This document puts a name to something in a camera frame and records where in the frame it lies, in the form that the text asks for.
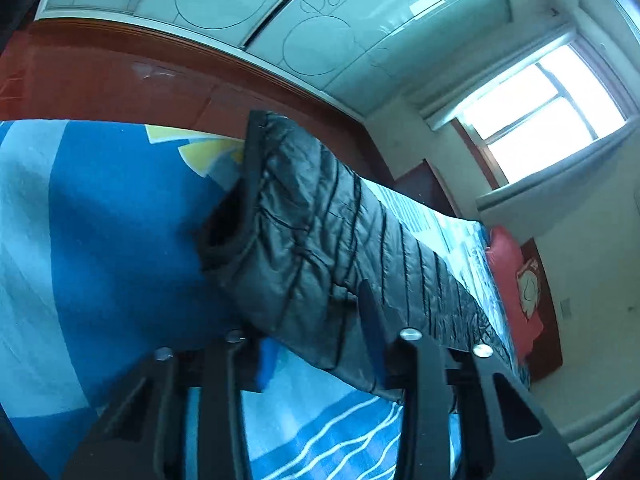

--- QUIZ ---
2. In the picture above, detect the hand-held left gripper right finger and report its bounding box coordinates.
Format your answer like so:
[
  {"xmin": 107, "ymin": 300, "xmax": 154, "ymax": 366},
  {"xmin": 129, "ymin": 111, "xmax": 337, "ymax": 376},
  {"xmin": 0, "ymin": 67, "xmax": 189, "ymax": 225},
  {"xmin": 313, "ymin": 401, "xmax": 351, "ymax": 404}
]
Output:
[{"xmin": 357, "ymin": 280, "xmax": 587, "ymax": 480}]

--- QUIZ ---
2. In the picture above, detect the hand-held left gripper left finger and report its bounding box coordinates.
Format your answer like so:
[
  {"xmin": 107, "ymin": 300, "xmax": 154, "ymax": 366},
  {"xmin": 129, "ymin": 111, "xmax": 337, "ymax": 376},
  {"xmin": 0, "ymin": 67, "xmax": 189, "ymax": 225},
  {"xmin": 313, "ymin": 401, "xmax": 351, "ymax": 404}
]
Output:
[{"xmin": 60, "ymin": 329, "xmax": 279, "ymax": 480}]

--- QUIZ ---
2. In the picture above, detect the black puffer jacket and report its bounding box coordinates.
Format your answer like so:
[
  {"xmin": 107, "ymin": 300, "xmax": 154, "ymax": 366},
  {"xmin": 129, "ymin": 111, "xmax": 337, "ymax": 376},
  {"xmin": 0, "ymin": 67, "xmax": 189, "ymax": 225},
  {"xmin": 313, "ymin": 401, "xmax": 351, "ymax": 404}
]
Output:
[{"xmin": 192, "ymin": 109, "xmax": 532, "ymax": 404}]

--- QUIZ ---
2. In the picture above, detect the red printed pillow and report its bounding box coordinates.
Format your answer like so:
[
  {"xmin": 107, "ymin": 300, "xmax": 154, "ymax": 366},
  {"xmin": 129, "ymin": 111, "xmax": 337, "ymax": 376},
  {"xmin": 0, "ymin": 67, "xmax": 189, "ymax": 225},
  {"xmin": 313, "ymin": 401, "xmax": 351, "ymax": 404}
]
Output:
[{"xmin": 486, "ymin": 225, "xmax": 547, "ymax": 363}]

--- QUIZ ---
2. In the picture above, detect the dark wooden nightstand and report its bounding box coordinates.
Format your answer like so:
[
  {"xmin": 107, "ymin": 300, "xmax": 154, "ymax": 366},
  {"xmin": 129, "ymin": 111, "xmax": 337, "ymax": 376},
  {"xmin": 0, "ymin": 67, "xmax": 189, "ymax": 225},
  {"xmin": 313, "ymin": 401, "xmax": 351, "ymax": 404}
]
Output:
[{"xmin": 394, "ymin": 160, "xmax": 458, "ymax": 218}]

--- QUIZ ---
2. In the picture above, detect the dark wooden headboard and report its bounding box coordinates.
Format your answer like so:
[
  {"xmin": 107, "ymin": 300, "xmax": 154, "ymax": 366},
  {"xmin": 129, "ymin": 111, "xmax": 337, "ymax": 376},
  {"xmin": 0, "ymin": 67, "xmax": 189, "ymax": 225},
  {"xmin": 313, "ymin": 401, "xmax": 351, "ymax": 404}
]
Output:
[{"xmin": 520, "ymin": 240, "xmax": 565, "ymax": 382}]

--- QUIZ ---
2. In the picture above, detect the blue patterned bed sheet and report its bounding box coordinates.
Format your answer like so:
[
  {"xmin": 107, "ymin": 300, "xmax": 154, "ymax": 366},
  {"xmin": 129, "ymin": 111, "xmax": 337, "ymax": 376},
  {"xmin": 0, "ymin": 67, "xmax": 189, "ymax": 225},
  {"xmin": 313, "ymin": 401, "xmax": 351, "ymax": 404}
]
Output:
[{"xmin": 0, "ymin": 120, "xmax": 532, "ymax": 480}]

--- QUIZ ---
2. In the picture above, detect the white curtain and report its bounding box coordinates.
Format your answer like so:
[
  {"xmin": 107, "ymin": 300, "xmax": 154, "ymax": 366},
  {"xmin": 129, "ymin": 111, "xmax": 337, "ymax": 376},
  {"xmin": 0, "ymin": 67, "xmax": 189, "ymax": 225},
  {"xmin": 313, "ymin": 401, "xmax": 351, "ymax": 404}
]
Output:
[
  {"xmin": 407, "ymin": 22, "xmax": 588, "ymax": 131},
  {"xmin": 474, "ymin": 132, "xmax": 640, "ymax": 217}
]

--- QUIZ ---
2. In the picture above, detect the white framed window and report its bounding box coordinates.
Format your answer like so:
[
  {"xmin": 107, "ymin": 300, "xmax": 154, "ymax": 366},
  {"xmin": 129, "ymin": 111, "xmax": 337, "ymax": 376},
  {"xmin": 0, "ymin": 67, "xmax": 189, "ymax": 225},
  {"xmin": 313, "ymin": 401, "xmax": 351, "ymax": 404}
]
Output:
[{"xmin": 450, "ymin": 42, "xmax": 632, "ymax": 188}]

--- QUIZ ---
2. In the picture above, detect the glass door wardrobe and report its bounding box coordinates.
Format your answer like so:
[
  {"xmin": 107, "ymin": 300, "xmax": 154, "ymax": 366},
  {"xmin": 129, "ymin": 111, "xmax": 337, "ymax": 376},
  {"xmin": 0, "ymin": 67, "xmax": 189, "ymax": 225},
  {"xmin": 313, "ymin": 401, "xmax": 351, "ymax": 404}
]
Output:
[{"xmin": 39, "ymin": 0, "xmax": 517, "ymax": 108}]

